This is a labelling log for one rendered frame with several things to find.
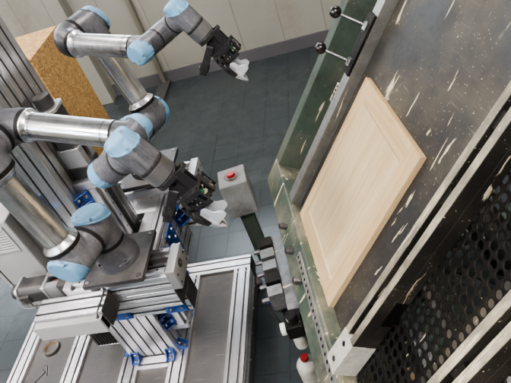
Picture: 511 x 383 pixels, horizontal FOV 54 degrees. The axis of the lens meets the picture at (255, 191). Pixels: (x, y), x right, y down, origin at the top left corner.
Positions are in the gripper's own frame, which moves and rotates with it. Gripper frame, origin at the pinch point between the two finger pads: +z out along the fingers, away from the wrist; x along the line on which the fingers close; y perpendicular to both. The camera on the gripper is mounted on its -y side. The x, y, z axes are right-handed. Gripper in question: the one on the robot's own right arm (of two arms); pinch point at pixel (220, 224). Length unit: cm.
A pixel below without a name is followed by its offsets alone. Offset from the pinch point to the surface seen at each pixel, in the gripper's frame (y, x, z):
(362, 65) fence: 40, 56, 16
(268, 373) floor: -83, 31, 106
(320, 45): 34, 60, 4
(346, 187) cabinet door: 18.8, 27.4, 31.9
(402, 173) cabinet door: 40.8, 8.9, 23.5
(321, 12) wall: -27, 366, 103
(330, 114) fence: 22, 55, 23
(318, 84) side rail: 19, 77, 22
